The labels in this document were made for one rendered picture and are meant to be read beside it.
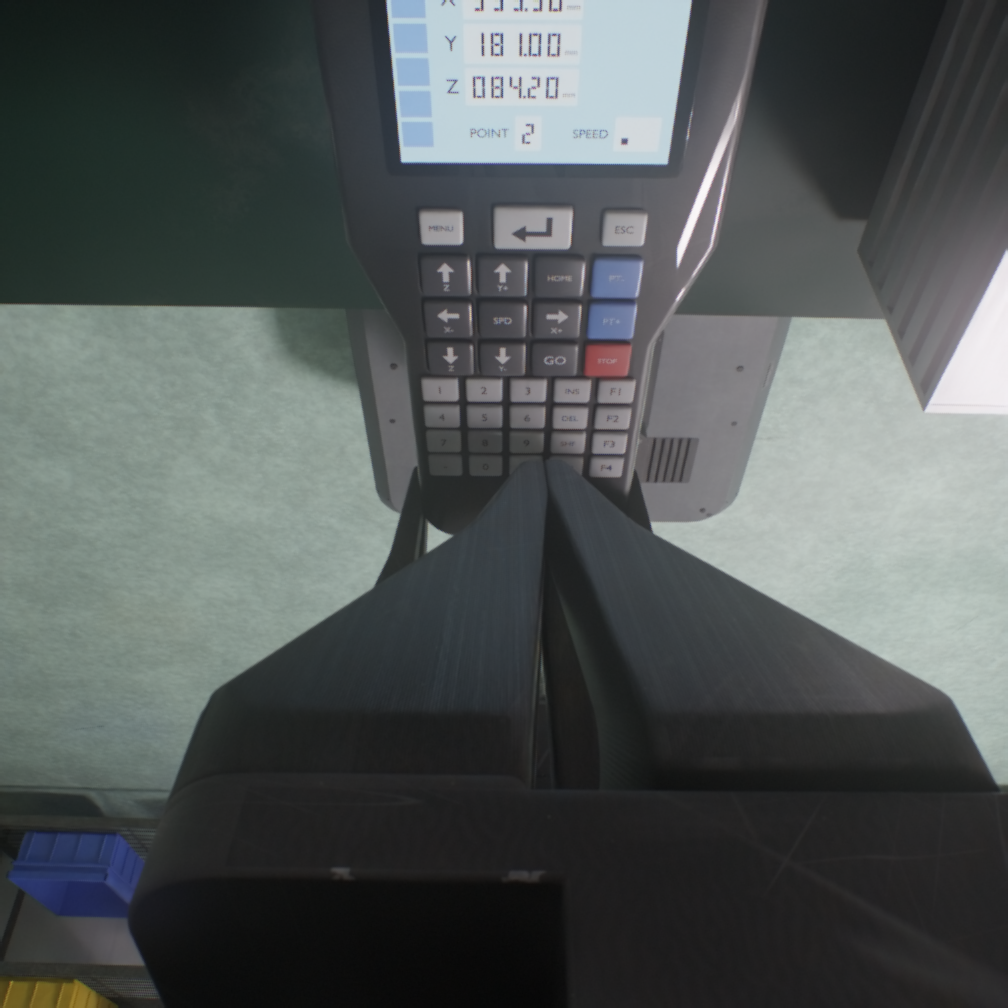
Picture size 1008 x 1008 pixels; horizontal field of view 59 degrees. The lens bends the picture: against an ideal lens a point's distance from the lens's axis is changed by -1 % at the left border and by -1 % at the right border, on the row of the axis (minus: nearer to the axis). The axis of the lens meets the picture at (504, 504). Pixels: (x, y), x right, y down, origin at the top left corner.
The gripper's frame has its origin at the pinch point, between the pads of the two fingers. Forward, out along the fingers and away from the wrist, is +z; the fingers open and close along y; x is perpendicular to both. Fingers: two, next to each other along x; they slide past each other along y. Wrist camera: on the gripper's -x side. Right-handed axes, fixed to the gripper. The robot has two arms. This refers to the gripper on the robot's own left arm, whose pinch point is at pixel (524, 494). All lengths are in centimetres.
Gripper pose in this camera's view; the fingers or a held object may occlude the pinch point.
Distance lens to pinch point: 29.5
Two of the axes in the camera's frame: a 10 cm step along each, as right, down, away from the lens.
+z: 0.1, -9.9, 1.7
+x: 0.1, 1.7, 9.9
